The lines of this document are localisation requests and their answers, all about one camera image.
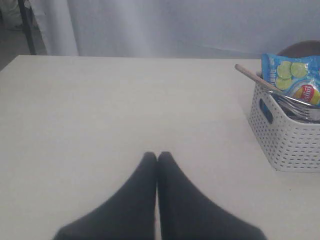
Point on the white perforated plastic basket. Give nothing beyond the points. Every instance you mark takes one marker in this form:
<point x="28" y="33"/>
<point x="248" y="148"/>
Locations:
<point x="289" y="145"/>

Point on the wooden chopstick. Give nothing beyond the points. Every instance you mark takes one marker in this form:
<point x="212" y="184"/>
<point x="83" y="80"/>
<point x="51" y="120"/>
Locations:
<point x="267" y="85"/>

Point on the blue chips bag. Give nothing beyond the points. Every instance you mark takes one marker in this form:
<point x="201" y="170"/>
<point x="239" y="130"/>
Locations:
<point x="298" y="78"/>

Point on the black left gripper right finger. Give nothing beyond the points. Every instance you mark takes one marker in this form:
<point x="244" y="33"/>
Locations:
<point x="187" y="214"/>

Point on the black metal frame leg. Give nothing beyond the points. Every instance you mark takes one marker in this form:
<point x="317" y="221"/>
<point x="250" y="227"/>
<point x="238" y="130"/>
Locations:
<point x="26" y="17"/>

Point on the silver metal fork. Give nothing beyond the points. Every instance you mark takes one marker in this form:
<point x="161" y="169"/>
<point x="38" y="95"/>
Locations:
<point x="300" y="110"/>

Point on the brown wooden plate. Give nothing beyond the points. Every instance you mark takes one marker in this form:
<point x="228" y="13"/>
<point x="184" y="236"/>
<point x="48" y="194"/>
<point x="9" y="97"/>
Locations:
<point x="302" y="49"/>

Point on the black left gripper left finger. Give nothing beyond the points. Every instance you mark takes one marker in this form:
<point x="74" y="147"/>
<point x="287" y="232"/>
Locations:
<point x="127" y="215"/>

